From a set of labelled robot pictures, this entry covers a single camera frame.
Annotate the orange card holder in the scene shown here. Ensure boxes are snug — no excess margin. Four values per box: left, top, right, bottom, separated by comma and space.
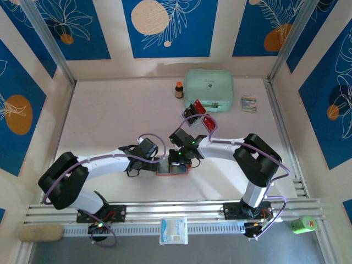
156, 155, 190, 177

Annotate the red credit card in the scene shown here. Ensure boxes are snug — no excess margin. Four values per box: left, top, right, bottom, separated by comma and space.
201, 114, 218, 133
192, 100, 207, 114

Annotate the mint green zip pouch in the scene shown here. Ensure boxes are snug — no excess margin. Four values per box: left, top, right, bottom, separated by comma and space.
183, 69, 234, 112

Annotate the white blue gauze packet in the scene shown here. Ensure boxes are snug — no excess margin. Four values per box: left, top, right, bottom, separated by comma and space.
159, 217, 189, 245

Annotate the small printed paper sachet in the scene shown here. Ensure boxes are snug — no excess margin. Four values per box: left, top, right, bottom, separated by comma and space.
241, 96, 258, 112

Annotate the beige foam block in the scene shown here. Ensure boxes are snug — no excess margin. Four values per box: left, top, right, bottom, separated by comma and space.
18, 224, 64, 243

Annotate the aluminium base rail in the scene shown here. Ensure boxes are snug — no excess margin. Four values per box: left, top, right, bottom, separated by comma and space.
23, 197, 327, 223

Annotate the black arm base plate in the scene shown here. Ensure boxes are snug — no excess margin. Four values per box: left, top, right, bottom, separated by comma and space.
76, 205, 127, 223
222, 202, 273, 221

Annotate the grey slotted cable duct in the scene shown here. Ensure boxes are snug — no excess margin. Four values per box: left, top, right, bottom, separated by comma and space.
63, 222, 247, 236

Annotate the black cable connector block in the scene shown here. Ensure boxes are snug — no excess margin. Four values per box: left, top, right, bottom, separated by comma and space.
87, 222, 111, 235
244, 222, 266, 239

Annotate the aluminium side rail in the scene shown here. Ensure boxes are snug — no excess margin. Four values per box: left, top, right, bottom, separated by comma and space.
40, 82, 76, 206
263, 78, 309, 199

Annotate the aluminium corner post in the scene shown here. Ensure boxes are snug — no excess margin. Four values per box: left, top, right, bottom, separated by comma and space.
268, 0, 320, 80
20, 0, 76, 85

